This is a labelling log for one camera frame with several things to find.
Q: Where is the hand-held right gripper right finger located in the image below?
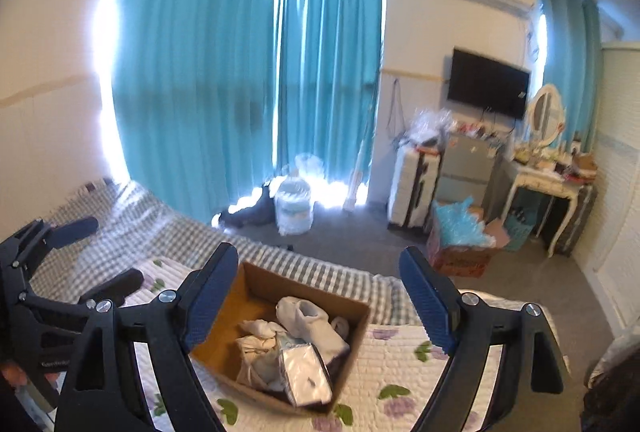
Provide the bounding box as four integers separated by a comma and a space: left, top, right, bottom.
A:
398, 247, 567, 432

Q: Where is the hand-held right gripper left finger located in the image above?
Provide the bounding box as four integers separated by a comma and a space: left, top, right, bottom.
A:
54, 242, 240, 432

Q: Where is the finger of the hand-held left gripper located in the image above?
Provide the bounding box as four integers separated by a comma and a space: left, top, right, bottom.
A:
0, 217, 100, 281
20, 268, 145, 313

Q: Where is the brown cardboard box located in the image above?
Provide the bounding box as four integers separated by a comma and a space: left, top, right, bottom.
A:
192, 261, 372, 416

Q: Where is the white cloth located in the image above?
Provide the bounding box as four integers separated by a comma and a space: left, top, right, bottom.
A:
235, 319, 289, 389

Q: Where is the floral tissue pack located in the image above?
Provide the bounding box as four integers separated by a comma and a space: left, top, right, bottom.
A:
279, 343, 351, 409

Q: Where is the person's left hand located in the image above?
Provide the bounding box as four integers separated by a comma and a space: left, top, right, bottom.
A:
0, 358, 31, 389

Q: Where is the printed cardboard box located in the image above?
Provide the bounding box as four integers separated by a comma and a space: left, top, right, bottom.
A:
427, 212, 512, 279

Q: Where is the floral quilted bedspread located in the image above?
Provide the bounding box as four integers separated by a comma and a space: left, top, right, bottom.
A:
134, 257, 572, 432

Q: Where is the grey checked bed sheet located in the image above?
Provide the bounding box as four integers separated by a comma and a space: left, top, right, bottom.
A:
14, 179, 437, 329

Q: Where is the white suitcase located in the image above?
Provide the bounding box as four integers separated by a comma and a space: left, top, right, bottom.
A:
387, 147, 447, 231

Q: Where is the teal basket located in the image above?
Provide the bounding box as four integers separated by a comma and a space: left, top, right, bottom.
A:
502, 207, 539, 253

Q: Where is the large water bottle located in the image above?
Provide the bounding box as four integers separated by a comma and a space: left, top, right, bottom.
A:
274, 174, 316, 236

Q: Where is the grey mini fridge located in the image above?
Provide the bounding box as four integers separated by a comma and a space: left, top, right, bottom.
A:
440, 134, 507, 213

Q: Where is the white dressing table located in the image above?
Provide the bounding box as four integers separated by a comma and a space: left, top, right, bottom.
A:
499, 152, 584, 259

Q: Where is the white plastic bag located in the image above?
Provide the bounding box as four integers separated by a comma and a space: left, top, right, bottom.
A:
294, 153, 324, 179

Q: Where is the dark suitcase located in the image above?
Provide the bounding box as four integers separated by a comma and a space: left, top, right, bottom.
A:
556, 184, 599, 259

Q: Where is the clear plastic bag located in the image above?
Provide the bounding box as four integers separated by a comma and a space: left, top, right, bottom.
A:
407, 109, 457, 149

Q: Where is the wide teal curtain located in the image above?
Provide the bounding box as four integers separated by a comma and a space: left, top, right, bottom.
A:
106, 0, 279, 223

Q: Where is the stack of books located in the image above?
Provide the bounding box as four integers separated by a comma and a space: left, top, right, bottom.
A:
564, 154, 599, 183

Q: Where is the dark patterned cloth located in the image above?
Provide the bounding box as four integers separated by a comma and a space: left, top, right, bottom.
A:
579, 352, 640, 432

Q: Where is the white slatted wardrobe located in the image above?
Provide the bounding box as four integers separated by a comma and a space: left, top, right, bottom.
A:
571, 42, 640, 339

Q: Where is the oval vanity mirror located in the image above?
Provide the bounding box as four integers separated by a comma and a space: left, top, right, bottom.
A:
525, 83, 567, 149

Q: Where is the narrow teal curtain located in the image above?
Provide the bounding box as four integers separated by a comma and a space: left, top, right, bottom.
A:
272, 0, 389, 209

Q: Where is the teal curtain with eyelets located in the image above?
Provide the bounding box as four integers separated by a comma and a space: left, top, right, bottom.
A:
534, 0, 604, 149

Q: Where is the hanging cable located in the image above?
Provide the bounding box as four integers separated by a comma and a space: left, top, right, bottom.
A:
389, 76, 402, 139

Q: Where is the black wall television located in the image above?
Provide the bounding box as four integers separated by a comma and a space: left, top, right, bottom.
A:
446, 46, 532, 122

